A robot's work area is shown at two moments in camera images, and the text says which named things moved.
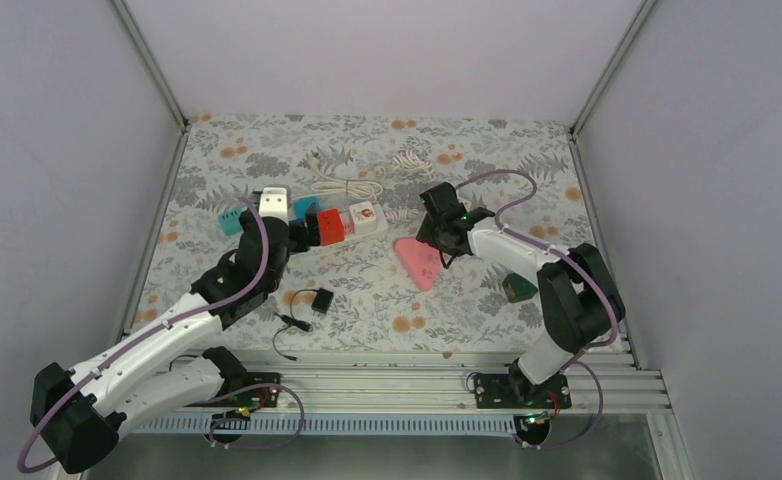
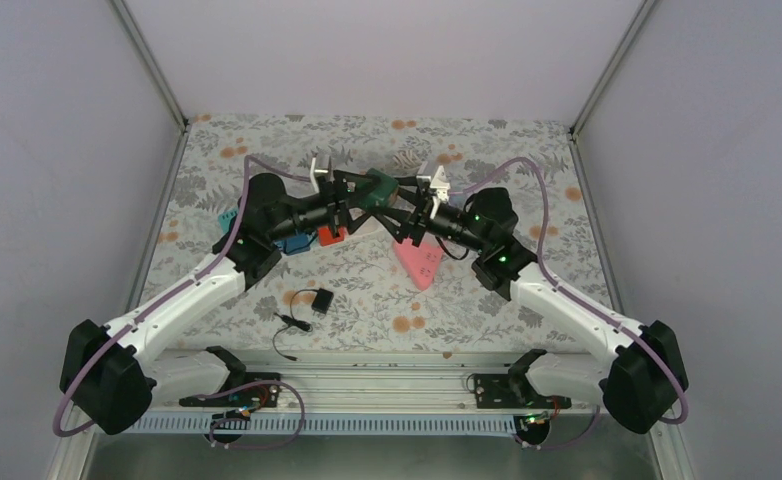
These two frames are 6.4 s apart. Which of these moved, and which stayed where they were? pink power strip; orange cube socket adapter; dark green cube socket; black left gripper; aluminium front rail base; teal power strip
Moved: black left gripper; dark green cube socket
Stayed: teal power strip; pink power strip; orange cube socket adapter; aluminium front rail base
